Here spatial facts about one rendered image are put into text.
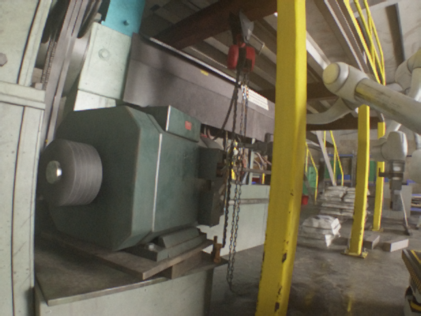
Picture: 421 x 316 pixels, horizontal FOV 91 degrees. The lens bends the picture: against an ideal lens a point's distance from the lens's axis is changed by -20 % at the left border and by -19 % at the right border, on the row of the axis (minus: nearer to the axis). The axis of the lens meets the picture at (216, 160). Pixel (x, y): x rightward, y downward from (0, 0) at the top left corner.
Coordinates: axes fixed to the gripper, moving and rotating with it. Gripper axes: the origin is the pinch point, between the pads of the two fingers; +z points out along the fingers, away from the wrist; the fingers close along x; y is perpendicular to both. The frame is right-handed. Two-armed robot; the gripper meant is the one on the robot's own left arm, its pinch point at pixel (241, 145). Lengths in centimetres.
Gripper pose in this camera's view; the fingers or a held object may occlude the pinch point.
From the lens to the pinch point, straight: 146.4
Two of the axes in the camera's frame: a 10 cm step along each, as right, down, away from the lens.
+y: -0.9, 9.9, -0.6
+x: -1.1, 0.5, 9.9
